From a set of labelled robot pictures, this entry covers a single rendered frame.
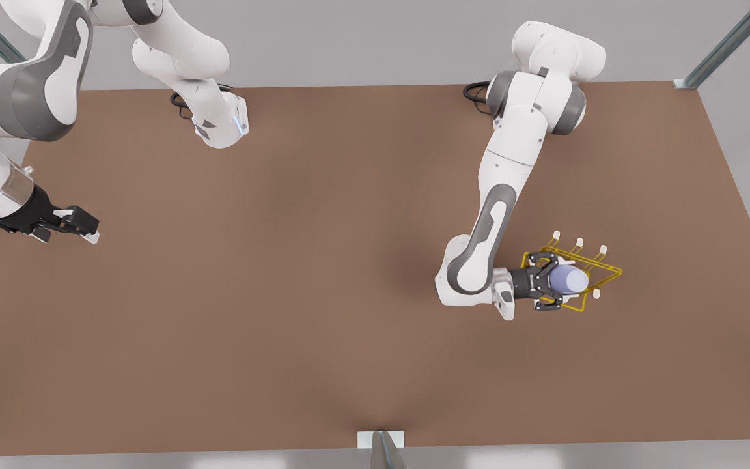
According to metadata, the lavender cup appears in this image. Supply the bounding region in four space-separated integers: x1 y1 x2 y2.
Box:
546 263 590 295

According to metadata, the yellow wire cup holder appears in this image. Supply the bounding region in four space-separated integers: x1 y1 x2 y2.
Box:
521 230 624 314

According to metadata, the black right arm cable loop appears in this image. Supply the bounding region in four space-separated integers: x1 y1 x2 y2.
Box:
170 83 234 122

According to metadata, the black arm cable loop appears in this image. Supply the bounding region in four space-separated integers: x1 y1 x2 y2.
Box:
170 83 234 122
462 81 501 119

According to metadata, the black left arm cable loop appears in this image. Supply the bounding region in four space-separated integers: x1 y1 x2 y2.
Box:
462 81 501 119

